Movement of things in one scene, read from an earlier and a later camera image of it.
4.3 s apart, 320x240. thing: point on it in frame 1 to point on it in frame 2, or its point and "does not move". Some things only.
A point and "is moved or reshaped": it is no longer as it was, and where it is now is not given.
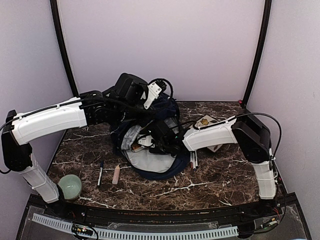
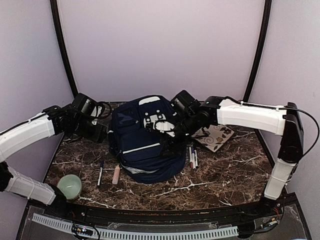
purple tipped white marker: [193, 161] does not move
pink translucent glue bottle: [116, 176] does not move
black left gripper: [147, 118] to [98, 136]
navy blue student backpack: [138, 157] is moved or reshaped
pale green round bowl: [71, 185] does not move
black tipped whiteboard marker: [196, 160] does not move
